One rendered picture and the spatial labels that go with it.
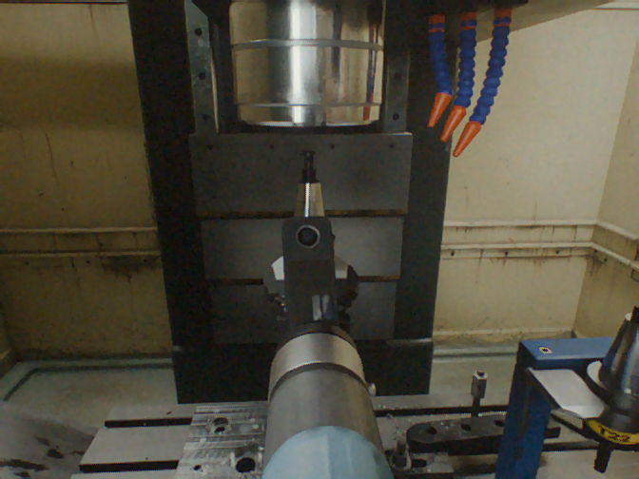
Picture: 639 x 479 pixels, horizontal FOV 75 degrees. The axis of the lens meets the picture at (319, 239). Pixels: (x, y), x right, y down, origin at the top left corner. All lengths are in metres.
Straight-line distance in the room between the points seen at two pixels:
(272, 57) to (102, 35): 1.04
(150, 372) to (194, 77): 1.05
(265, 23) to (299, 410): 0.32
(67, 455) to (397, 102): 1.14
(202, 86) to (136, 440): 0.69
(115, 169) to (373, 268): 0.85
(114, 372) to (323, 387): 1.42
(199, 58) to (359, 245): 0.52
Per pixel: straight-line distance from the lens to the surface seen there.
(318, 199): 0.48
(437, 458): 0.68
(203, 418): 0.77
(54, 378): 1.74
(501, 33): 0.48
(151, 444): 0.89
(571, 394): 0.50
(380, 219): 0.97
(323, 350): 0.32
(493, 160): 1.46
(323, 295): 0.37
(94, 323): 1.66
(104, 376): 1.67
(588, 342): 0.57
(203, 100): 0.93
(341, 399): 0.28
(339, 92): 0.41
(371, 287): 1.03
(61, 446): 1.31
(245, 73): 0.43
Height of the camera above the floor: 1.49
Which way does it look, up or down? 19 degrees down
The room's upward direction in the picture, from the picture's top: straight up
